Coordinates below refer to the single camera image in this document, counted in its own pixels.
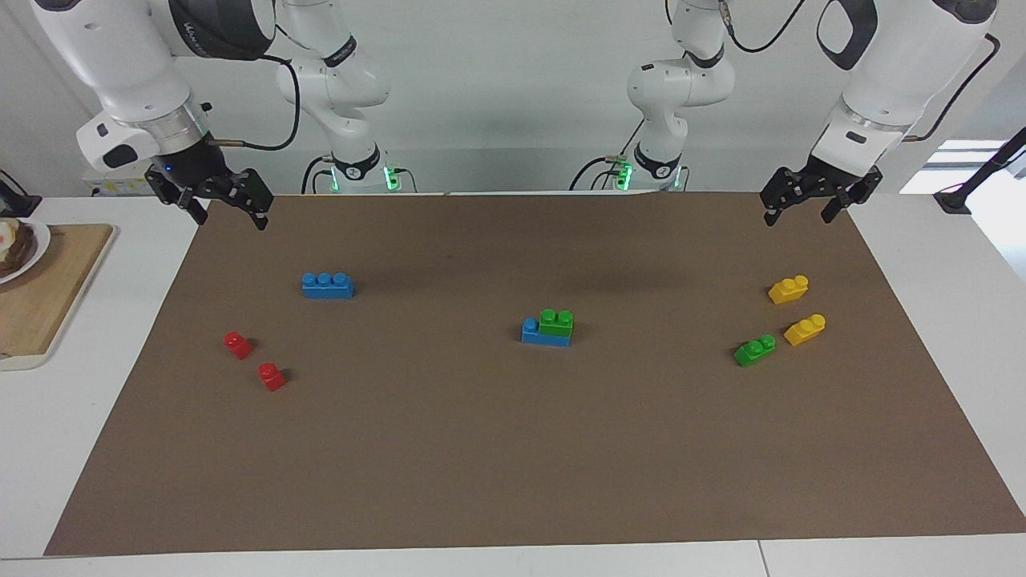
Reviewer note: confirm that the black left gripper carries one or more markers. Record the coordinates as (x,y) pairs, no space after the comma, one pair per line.
(834,178)

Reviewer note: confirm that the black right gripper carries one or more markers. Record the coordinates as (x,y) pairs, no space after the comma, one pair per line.
(192,164)

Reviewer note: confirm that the green two-stud block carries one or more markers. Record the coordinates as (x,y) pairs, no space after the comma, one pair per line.
(556,323)
(755,351)

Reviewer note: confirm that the blue three-stud block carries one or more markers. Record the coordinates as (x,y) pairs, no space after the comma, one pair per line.
(328,287)
(545,340)

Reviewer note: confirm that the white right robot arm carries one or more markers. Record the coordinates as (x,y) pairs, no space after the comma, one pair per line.
(128,64)

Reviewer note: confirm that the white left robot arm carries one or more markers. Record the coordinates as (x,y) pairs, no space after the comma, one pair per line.
(890,72)

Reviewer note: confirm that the yellow two-stud block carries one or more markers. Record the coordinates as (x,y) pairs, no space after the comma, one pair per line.
(788,290)
(805,330)

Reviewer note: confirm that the red one-stud block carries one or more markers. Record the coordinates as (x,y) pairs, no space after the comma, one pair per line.
(238,345)
(271,377)

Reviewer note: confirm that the white box with yellow labels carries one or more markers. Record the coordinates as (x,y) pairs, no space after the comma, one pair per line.
(112,186)

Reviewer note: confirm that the white plate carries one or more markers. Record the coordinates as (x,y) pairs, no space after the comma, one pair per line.
(40,244)

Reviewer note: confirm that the wooden cutting board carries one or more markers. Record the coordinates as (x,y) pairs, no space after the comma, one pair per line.
(48,304)

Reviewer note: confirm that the brown toast with egg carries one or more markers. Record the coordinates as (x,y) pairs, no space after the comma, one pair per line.
(14,244)

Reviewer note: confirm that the brown table mat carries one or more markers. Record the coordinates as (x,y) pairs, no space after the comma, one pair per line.
(481,449)

